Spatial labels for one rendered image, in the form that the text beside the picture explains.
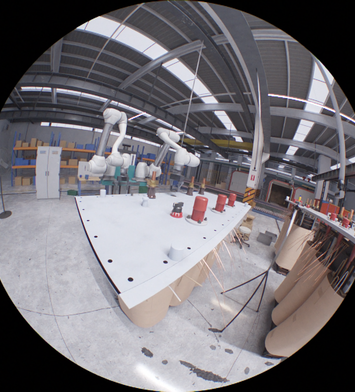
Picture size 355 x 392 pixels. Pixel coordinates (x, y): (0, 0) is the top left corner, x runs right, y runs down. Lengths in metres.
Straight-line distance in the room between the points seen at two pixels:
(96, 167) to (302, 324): 2.49
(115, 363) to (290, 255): 3.20
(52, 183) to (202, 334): 5.52
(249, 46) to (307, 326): 4.27
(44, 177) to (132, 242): 5.02
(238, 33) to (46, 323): 5.25
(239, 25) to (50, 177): 6.54
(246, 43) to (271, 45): 6.24
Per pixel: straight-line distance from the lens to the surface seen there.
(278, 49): 9.99
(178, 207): 0.67
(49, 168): 5.22
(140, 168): 1.76
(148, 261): 0.36
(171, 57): 9.85
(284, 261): 3.11
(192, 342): 1.71
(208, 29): 9.24
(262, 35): 8.14
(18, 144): 9.13
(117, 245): 0.41
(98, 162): 1.46
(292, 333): 1.55
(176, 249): 0.35
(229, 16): 3.29
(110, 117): 1.47
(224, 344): 1.82
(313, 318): 1.39
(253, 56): 3.80
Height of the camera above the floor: 1.61
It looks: 12 degrees down
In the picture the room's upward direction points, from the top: 11 degrees clockwise
